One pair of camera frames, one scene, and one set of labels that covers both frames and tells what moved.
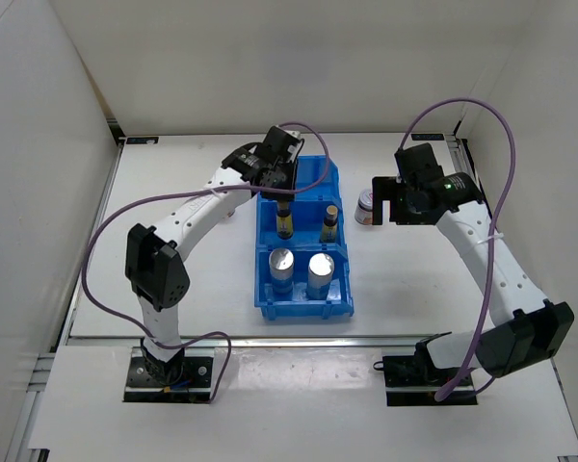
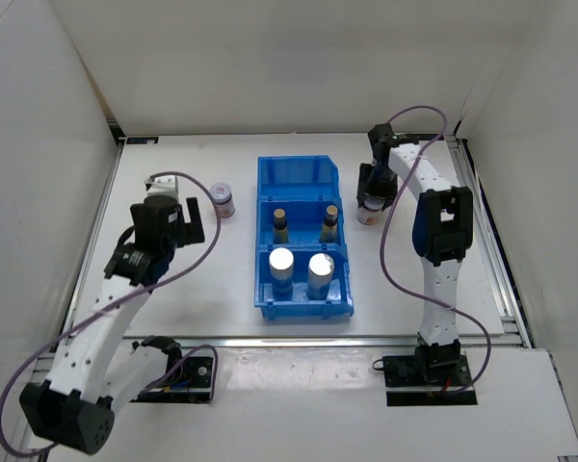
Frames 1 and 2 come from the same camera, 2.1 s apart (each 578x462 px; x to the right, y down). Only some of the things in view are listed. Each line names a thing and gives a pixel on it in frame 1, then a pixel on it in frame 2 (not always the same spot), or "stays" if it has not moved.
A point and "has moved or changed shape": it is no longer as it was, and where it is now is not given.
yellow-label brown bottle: (329, 226) stays
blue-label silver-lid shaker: (281, 266) stays
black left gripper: (290, 169) → (192, 231)
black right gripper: (386, 189) → (387, 193)
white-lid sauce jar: (363, 211) stays
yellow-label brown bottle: (284, 224) has moved or changed shape
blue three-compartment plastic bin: (303, 269) stays
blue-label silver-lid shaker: (321, 269) stays
